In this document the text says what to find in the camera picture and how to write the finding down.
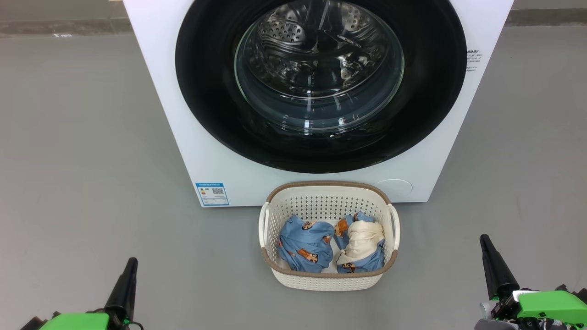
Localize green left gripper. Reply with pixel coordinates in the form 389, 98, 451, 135
21, 257, 138, 330

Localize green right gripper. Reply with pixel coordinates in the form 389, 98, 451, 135
480, 234, 587, 330

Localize blue and cream cartoon garment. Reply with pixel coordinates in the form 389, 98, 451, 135
334, 211, 386, 274

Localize blue cartoon print garment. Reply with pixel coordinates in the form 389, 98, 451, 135
277, 215, 336, 274

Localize washing machine door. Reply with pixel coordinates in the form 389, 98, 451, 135
175, 0, 467, 174

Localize white front-load washing machine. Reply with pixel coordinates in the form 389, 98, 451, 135
123, 0, 515, 208

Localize stainless steel washing machine drum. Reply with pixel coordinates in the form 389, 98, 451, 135
236, 0, 404, 133

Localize blue energy label sticker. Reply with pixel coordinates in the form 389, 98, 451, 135
196, 183, 229, 207

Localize round white filter cover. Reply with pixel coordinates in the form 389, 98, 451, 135
376, 179, 413, 201

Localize cream perforated laundry basket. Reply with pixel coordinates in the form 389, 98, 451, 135
258, 181, 401, 292

